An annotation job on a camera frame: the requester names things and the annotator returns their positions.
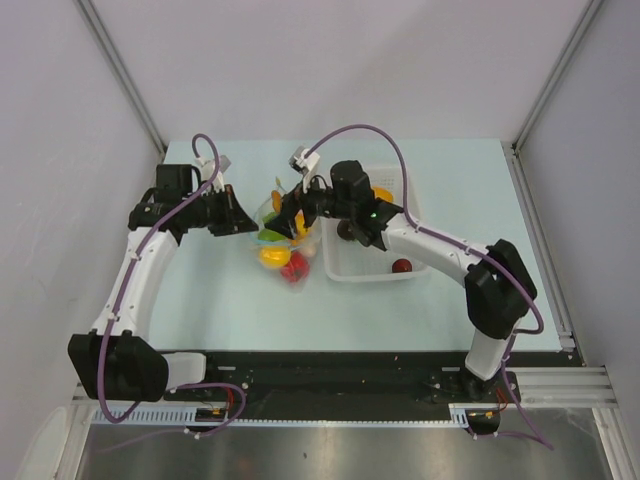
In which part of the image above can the red bell pepper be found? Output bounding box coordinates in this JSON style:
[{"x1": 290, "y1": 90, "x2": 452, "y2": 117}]
[{"x1": 280, "y1": 251, "x2": 310, "y2": 284}]

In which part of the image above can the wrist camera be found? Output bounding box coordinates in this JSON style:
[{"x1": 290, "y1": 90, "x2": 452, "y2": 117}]
[
  {"x1": 289, "y1": 146, "x2": 320, "y2": 193},
  {"x1": 196, "y1": 155, "x2": 231, "y2": 193}
]

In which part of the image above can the aluminium frame post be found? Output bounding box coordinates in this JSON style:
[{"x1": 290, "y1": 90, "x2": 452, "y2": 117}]
[
  {"x1": 73, "y1": 0, "x2": 168, "y2": 159},
  {"x1": 512, "y1": 0, "x2": 606, "y2": 146}
]

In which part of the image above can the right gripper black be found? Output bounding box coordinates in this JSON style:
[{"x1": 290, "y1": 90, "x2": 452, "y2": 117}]
[{"x1": 266, "y1": 168, "x2": 356, "y2": 240}]

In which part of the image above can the small orange fruit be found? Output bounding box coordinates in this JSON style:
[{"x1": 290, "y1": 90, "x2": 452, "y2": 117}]
[{"x1": 271, "y1": 190, "x2": 282, "y2": 213}]

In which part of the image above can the orange yellow mango top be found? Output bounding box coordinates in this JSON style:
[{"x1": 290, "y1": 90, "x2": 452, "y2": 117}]
[{"x1": 372, "y1": 186, "x2": 394, "y2": 203}]

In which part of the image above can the clear zip top bag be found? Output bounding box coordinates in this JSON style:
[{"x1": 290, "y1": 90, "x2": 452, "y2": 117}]
[{"x1": 249, "y1": 177, "x2": 321, "y2": 292}]

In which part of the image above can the green leaf vegetable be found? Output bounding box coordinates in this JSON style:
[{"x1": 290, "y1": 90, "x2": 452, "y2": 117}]
[{"x1": 258, "y1": 212, "x2": 285, "y2": 243}]

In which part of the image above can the orange papaya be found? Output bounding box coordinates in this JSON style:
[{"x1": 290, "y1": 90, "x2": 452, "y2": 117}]
[{"x1": 294, "y1": 211, "x2": 309, "y2": 237}]

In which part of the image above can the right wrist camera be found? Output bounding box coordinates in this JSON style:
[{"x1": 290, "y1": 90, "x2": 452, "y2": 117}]
[{"x1": 289, "y1": 146, "x2": 320, "y2": 193}]

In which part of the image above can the white radish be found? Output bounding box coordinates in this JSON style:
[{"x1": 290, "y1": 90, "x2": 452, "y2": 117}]
[{"x1": 298, "y1": 239, "x2": 320, "y2": 258}]

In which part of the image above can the white cable duct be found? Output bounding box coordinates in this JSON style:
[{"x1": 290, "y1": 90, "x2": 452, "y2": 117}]
[{"x1": 121, "y1": 405, "x2": 469, "y2": 431}]

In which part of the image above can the dark red plum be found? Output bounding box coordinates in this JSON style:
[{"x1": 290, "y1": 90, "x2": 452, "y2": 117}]
[{"x1": 391, "y1": 258, "x2": 413, "y2": 274}]

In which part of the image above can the dark purple mangosteen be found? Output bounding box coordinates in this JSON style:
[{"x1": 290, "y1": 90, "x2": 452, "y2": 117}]
[{"x1": 336, "y1": 221, "x2": 355, "y2": 241}]

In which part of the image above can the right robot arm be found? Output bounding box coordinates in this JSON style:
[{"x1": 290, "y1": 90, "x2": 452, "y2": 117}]
[{"x1": 266, "y1": 158, "x2": 537, "y2": 401}]

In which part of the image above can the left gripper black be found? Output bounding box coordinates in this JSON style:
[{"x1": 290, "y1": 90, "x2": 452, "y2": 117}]
[{"x1": 183, "y1": 184, "x2": 258, "y2": 237}]

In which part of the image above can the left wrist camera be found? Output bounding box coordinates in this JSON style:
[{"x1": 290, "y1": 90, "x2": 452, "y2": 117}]
[{"x1": 196, "y1": 155, "x2": 231, "y2": 193}]

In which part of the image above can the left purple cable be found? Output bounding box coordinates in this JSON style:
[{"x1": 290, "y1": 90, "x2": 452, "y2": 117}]
[{"x1": 97, "y1": 132, "x2": 246, "y2": 454}]

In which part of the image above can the right aluminium frame post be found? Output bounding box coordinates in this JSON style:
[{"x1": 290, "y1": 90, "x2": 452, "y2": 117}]
[{"x1": 512, "y1": 0, "x2": 606, "y2": 146}]

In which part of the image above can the left aluminium frame post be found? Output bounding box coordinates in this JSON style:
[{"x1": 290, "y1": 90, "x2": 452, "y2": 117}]
[{"x1": 73, "y1": 0, "x2": 168, "y2": 159}]

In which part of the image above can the yellow lemon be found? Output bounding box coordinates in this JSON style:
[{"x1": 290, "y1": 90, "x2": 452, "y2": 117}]
[{"x1": 258, "y1": 246, "x2": 292, "y2": 269}]

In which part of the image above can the aluminium front rail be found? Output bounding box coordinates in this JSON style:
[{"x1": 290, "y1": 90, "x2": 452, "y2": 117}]
[{"x1": 72, "y1": 367, "x2": 616, "y2": 407}]

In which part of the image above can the white plastic basket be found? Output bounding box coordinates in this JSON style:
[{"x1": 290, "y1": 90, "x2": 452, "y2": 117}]
[{"x1": 321, "y1": 166, "x2": 429, "y2": 283}]

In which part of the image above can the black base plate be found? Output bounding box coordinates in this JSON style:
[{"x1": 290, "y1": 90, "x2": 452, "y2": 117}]
[{"x1": 162, "y1": 349, "x2": 521, "y2": 424}]

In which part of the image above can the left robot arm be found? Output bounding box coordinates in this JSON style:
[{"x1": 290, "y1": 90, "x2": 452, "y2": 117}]
[{"x1": 68, "y1": 159, "x2": 258, "y2": 402}]

